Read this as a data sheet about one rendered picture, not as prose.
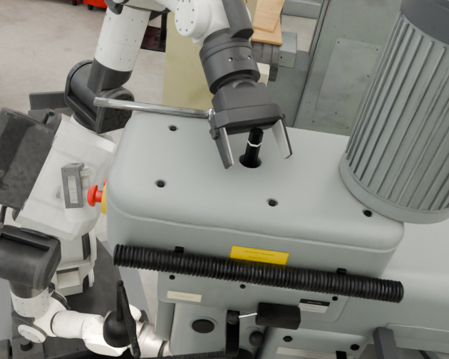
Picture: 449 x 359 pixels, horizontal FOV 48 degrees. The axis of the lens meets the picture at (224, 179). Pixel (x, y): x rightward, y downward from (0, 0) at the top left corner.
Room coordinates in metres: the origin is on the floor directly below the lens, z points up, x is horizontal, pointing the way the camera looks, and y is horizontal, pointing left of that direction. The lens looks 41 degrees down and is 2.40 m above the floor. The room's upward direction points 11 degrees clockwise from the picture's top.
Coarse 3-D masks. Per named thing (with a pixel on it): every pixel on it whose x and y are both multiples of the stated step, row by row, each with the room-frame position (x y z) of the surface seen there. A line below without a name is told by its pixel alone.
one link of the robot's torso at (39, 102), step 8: (32, 96) 1.19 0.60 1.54; (40, 96) 1.18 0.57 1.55; (48, 96) 1.19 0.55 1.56; (56, 96) 1.20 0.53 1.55; (32, 104) 1.18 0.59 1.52; (40, 104) 1.17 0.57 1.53; (48, 104) 1.17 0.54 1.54; (56, 104) 1.19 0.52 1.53; (64, 104) 1.21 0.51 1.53; (32, 112) 1.14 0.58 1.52; (40, 112) 1.15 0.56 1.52; (56, 112) 1.17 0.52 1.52; (64, 112) 1.17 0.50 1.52; (72, 112) 1.18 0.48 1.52; (48, 120) 1.13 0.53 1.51
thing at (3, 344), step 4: (0, 340) 0.94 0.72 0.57; (4, 340) 0.94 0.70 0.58; (8, 340) 0.94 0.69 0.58; (0, 344) 0.92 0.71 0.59; (4, 344) 0.92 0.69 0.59; (8, 344) 0.92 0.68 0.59; (0, 348) 0.90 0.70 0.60; (4, 348) 0.90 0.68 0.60; (8, 348) 0.90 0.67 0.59; (0, 352) 0.88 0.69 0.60; (4, 352) 0.88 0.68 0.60; (8, 352) 0.89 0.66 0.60; (0, 356) 0.87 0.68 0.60; (4, 356) 0.87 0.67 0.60; (8, 356) 0.87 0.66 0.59
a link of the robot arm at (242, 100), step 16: (240, 48) 0.74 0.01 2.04; (208, 64) 0.72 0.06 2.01; (224, 64) 0.71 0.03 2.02; (240, 64) 0.71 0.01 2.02; (256, 64) 0.74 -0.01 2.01; (208, 80) 0.71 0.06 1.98; (224, 80) 0.70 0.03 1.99; (240, 80) 0.70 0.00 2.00; (256, 80) 0.75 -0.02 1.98; (224, 96) 0.67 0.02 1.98; (240, 96) 0.68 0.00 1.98; (256, 96) 0.70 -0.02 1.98; (224, 112) 0.65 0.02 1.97; (240, 112) 0.66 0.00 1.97; (256, 112) 0.67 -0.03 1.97; (272, 112) 0.68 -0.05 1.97; (240, 128) 0.67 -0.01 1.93
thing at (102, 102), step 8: (96, 104) 0.71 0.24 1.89; (104, 104) 0.72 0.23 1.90; (112, 104) 0.72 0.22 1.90; (120, 104) 0.72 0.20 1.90; (128, 104) 0.73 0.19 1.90; (136, 104) 0.73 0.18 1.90; (144, 104) 0.74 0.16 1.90; (152, 104) 0.74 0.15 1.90; (152, 112) 0.73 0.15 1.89; (160, 112) 0.73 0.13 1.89; (168, 112) 0.73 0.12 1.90; (176, 112) 0.73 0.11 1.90; (184, 112) 0.74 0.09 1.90; (192, 112) 0.74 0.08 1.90; (200, 112) 0.75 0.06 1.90; (208, 112) 0.75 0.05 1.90; (208, 120) 0.73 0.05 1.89
